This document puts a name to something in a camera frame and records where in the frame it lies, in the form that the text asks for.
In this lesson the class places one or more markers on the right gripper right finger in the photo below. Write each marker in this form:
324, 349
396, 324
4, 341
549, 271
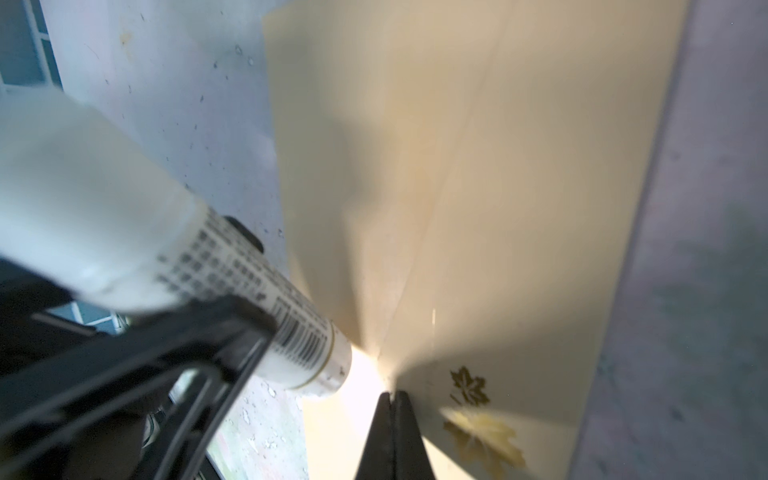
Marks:
410, 459

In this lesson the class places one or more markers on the white glue stick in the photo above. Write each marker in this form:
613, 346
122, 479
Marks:
84, 207

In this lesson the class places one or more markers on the yellow envelope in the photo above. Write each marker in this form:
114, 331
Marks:
459, 183

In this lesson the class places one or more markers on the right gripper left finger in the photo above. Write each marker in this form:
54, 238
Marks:
378, 457

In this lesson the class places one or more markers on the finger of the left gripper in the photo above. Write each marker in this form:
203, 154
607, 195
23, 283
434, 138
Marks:
49, 404

